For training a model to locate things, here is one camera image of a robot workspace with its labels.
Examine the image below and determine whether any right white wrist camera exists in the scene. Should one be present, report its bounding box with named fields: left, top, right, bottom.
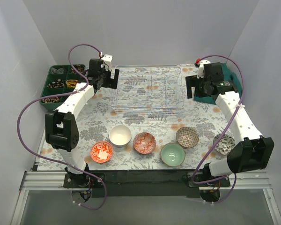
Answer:
left=195, top=59, right=211, bottom=79

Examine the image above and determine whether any white wire dish rack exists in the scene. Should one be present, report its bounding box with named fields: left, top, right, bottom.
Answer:
left=110, top=65, right=184, bottom=120

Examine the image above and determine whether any plain white bowl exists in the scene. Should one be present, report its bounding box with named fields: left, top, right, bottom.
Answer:
left=109, top=125, right=132, bottom=146

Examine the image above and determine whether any dark floral rolled tie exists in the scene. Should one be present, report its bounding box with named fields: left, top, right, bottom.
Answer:
left=42, top=97, right=60, bottom=103

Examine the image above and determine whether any black white rolled tie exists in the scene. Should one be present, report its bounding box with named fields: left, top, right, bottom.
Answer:
left=47, top=79, right=64, bottom=89

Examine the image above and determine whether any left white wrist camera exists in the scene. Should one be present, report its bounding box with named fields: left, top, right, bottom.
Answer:
left=101, top=54, right=113, bottom=71

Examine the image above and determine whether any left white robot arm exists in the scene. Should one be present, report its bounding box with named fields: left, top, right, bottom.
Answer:
left=45, top=54, right=118, bottom=188

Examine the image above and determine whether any green folded cloth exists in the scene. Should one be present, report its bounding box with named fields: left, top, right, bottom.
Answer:
left=185, top=61, right=242, bottom=105

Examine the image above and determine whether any grey rolled cloth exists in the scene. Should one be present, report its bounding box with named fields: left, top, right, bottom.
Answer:
left=50, top=67, right=64, bottom=75

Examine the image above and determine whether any yellow rolled tie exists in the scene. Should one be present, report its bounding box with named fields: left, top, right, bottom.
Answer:
left=66, top=79, right=78, bottom=89

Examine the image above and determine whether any green compartment tray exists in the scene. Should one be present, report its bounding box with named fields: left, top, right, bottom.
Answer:
left=39, top=65, right=85, bottom=110

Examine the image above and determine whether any brown geometric patterned bowl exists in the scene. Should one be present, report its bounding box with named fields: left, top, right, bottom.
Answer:
left=176, top=127, right=199, bottom=148

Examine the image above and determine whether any floral table mat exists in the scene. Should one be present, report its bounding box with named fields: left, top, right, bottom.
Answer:
left=37, top=64, right=239, bottom=171

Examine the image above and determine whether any red patterned bowl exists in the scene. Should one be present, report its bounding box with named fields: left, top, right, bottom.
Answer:
left=133, top=132, right=156, bottom=154

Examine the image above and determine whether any mint green bowl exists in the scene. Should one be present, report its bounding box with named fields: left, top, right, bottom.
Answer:
left=161, top=143, right=185, bottom=167

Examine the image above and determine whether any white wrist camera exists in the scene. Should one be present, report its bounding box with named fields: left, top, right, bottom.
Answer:
left=195, top=59, right=211, bottom=79
left=101, top=54, right=113, bottom=71

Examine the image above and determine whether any aluminium frame rail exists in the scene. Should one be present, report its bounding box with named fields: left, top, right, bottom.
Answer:
left=20, top=170, right=272, bottom=190

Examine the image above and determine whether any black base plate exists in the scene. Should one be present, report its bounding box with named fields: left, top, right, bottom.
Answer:
left=63, top=169, right=231, bottom=198

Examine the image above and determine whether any blue white patterned bowl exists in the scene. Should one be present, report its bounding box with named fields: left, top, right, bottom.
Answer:
left=215, top=134, right=235, bottom=156

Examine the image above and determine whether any brown patterned rolled tie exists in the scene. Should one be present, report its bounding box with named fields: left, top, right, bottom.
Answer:
left=71, top=64, right=85, bottom=74

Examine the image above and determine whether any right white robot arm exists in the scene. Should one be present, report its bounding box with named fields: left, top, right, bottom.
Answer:
left=185, top=60, right=274, bottom=186

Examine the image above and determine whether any orange floral bowl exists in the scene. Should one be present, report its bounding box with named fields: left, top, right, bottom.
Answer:
left=90, top=141, right=113, bottom=164

